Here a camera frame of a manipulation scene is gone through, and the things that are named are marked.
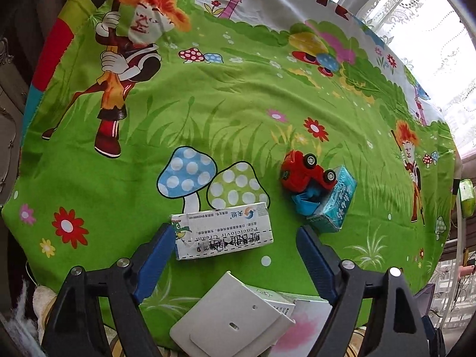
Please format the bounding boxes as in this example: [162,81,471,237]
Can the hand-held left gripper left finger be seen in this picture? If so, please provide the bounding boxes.
[41,223,176,357]

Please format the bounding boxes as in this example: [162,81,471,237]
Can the white medicine box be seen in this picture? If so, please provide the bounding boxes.
[170,201,274,262]

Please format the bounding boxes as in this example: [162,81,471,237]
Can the white storage bin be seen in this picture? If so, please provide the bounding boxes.
[413,283,441,328]

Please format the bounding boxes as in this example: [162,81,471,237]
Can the large white box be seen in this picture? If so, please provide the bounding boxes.
[169,271,291,357]

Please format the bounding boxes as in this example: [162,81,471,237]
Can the teal tissue packet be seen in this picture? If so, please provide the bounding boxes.
[307,165,358,233]

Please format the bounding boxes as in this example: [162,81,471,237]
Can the red toy car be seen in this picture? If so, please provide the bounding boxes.
[280,150,338,194]

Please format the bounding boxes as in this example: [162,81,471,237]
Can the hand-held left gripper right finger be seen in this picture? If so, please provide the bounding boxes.
[297,224,436,357]

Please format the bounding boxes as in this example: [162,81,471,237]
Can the white lace curtain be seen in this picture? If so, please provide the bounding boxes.
[320,0,476,149]

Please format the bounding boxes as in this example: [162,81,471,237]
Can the white side table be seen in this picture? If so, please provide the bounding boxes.
[448,178,467,328]

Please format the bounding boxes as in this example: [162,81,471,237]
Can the carved cream cabinet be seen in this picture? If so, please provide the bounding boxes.
[0,33,38,201]

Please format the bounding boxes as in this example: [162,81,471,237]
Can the green packet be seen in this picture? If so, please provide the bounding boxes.
[458,178,476,212]

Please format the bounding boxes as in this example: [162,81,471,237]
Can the white fuzzy cloth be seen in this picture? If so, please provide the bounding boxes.
[7,279,56,357]

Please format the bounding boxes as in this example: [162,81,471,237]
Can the green cartoon printed blanket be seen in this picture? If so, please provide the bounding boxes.
[2,0,462,346]

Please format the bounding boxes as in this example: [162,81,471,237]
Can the white and pink box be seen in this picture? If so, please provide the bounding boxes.
[288,297,335,343]

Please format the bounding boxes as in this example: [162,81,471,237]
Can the blue toy piece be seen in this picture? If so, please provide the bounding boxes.
[291,188,324,216]

